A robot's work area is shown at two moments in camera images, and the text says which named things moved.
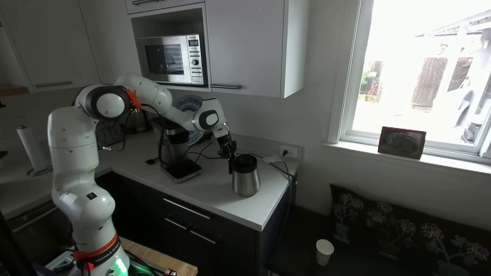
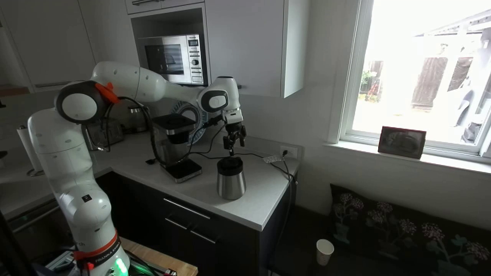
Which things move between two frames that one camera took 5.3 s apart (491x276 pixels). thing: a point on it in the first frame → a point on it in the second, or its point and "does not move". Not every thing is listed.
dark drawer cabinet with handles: [212, 242] does not move
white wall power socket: [291, 152] does not move
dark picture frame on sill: [402, 141] does not move
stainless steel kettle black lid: [244, 173] → [230, 178]
